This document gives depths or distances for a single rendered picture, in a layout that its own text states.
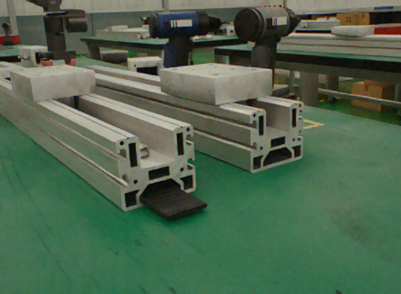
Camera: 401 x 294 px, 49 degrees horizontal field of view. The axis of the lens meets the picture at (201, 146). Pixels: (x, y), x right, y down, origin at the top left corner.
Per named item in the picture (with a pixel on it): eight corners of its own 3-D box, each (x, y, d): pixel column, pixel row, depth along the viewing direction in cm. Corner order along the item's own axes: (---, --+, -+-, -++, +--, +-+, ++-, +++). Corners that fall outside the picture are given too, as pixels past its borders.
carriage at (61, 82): (14, 104, 86) (9, 69, 84) (69, 97, 92) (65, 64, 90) (36, 118, 74) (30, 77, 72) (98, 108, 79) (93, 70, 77)
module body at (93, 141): (-8, 109, 114) (-14, 76, 111) (31, 103, 119) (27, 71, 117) (123, 211, 50) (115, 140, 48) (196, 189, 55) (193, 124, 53)
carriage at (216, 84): (161, 108, 77) (159, 68, 75) (213, 99, 82) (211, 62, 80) (216, 124, 64) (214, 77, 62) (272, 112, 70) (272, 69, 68)
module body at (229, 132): (64, 99, 124) (60, 68, 121) (98, 93, 129) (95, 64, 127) (251, 173, 60) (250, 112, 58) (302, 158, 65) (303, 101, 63)
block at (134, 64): (122, 90, 133) (119, 59, 130) (160, 87, 136) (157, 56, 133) (124, 96, 124) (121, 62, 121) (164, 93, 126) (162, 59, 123)
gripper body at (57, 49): (77, 56, 138) (74, 31, 136) (44, 59, 133) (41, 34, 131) (70, 55, 143) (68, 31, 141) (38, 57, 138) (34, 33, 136)
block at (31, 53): (21, 68, 212) (18, 48, 209) (45, 66, 219) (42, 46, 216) (28, 70, 204) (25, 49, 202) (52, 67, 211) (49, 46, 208)
